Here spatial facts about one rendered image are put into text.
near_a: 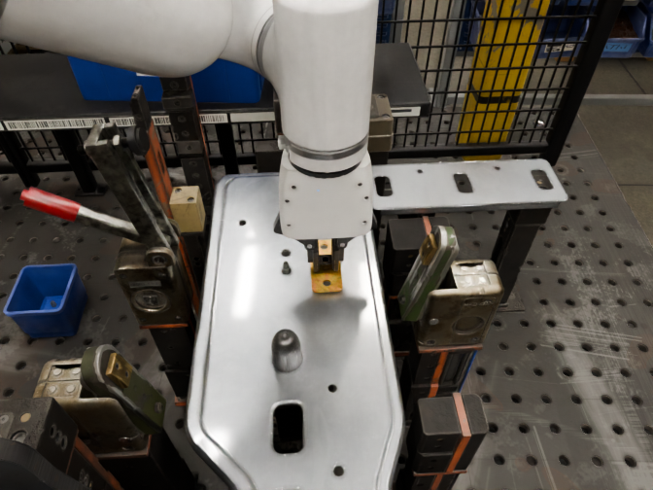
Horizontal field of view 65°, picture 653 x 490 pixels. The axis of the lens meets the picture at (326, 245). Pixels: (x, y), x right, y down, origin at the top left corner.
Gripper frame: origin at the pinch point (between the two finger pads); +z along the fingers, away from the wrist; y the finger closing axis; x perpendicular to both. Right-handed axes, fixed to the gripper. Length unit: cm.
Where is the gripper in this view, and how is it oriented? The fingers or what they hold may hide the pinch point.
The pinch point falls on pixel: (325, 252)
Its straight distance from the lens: 62.8
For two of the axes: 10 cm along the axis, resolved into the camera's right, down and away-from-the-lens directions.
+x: -0.6, -7.4, 6.7
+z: 0.0, 6.7, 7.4
